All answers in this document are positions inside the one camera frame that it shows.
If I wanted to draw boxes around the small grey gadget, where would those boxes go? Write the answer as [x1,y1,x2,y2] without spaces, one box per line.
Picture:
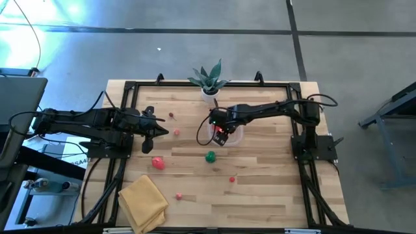
[22,177,50,192]

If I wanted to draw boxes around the grey side table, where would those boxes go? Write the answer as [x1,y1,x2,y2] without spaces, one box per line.
[0,76,49,170]

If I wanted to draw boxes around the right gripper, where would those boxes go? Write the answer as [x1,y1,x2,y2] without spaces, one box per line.
[209,105,244,135]

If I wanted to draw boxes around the white printed paper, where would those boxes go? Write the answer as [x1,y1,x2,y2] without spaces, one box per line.
[61,136,90,170]

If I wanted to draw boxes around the blue-grey metal stand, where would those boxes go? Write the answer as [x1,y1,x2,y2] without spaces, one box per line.
[359,81,416,191]

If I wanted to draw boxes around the white cylinder device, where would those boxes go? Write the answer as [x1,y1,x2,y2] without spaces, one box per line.
[60,181,80,192]

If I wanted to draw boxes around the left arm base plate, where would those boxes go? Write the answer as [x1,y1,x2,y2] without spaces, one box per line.
[79,135,134,160]

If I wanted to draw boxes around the green succulent plant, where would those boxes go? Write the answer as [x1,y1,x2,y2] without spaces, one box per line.
[187,58,231,94]

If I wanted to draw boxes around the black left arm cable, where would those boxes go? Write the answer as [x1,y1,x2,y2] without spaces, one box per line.
[8,90,131,144]

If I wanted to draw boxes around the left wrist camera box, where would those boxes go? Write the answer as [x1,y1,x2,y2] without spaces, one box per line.
[142,138,155,155]

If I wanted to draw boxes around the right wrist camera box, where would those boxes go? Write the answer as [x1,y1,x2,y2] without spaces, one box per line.
[213,131,229,147]

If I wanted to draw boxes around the clear plastic tupperware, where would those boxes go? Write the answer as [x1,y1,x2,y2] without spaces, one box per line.
[207,113,244,148]

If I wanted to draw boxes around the white plant pot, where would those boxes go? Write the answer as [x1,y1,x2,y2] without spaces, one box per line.
[200,87,221,104]

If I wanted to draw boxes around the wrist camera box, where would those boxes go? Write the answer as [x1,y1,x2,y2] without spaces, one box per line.
[213,131,229,147]
[142,138,155,155]

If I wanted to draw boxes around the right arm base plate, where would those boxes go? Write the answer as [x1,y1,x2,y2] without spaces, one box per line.
[291,135,339,163]

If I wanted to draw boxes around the red bell pepper toy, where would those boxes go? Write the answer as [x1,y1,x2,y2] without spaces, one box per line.
[151,156,166,171]

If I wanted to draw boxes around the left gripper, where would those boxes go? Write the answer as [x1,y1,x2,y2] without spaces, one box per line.
[118,105,170,140]

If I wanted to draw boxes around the black aluminium table frame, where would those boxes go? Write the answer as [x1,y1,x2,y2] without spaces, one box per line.
[73,71,350,234]

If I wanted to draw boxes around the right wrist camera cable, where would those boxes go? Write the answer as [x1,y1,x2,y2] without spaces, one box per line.
[196,115,217,146]

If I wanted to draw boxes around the folded yellow cloth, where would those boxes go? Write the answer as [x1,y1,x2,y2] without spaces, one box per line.
[117,174,169,234]

